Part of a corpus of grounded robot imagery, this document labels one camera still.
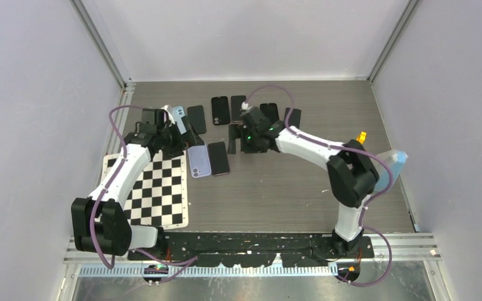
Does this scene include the purple cable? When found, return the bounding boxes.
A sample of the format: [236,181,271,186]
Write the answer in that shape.
[245,85,394,289]
[89,105,198,285]

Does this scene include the black camera-hole case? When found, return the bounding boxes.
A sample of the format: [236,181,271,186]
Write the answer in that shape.
[211,96,231,125]

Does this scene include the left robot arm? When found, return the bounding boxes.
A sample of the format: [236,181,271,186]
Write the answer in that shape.
[71,107,201,260]

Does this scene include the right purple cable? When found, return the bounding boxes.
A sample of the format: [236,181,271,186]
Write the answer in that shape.
[245,85,394,289]

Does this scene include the phone with lilac case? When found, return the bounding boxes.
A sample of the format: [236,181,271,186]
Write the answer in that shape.
[208,142,230,176]

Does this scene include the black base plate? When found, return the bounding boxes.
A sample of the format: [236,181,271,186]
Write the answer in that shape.
[148,232,374,268]

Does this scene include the blue plastic bag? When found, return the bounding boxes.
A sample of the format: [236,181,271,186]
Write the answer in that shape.
[373,149,408,193]

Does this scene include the bare phone silver edge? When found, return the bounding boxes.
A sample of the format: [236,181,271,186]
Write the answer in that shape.
[284,107,302,129]

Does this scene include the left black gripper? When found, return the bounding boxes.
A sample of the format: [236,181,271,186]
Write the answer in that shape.
[157,117,203,161]

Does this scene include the yellow plastic tool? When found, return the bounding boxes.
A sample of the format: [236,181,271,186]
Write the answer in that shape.
[356,131,367,145]

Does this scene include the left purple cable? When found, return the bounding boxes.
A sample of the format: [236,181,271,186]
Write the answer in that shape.
[89,105,198,285]

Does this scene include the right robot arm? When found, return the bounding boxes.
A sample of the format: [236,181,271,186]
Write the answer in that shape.
[228,107,380,258]

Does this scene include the checkerboard calibration mat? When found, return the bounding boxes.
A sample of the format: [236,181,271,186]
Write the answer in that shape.
[90,145,189,230]

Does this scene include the light blue case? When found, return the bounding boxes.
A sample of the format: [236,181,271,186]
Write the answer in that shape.
[171,106,186,134]

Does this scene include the lilac case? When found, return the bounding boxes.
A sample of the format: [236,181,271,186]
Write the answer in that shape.
[187,144,212,179]

